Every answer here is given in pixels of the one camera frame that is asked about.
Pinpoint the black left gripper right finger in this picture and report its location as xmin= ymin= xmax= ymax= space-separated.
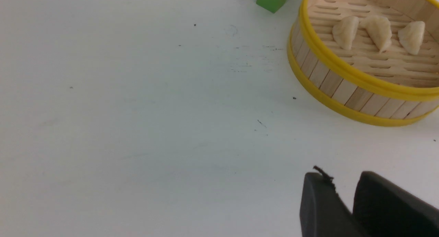
xmin=353 ymin=171 xmax=439 ymax=237

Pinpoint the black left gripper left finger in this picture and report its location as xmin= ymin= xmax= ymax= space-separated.
xmin=299 ymin=166 xmax=364 ymax=237

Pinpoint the white dumpling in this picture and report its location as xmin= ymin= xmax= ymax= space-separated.
xmin=332 ymin=16 xmax=359 ymax=50
xmin=359 ymin=15 xmax=392 ymax=54
xmin=398 ymin=21 xmax=425 ymax=55

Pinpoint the yellow bamboo steamer tray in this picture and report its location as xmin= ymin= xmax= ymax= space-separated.
xmin=287 ymin=0 xmax=438 ymax=127

